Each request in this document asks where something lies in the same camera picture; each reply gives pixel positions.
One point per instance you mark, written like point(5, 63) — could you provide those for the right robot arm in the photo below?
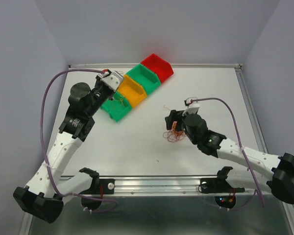
point(210, 143)

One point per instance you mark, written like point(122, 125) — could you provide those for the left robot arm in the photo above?
point(44, 196)

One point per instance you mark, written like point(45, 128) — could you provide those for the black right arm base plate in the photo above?
point(217, 185)

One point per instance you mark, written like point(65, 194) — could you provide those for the aluminium front rail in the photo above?
point(138, 186)

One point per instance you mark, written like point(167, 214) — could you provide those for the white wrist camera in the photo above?
point(112, 79)
point(192, 106)

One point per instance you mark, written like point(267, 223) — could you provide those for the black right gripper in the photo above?
point(176, 115)

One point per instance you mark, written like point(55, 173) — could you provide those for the aluminium back rail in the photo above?
point(174, 65)

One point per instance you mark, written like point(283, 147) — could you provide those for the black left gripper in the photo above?
point(98, 82)

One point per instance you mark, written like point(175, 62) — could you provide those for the yellow plastic bin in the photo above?
point(132, 91)

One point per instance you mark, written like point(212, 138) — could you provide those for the aluminium right side rail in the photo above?
point(251, 141)

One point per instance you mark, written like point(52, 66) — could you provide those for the green plastic bin near red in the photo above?
point(145, 77)

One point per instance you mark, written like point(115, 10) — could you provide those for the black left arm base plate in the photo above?
point(99, 187)

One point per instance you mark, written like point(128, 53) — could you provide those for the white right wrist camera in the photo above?
point(192, 106)

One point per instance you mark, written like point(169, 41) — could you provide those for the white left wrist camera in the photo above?
point(112, 79)

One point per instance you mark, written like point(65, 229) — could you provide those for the green plastic bin front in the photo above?
point(117, 108)

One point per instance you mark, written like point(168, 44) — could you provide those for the aluminium rail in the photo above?
point(174, 65)
point(138, 186)
point(251, 141)

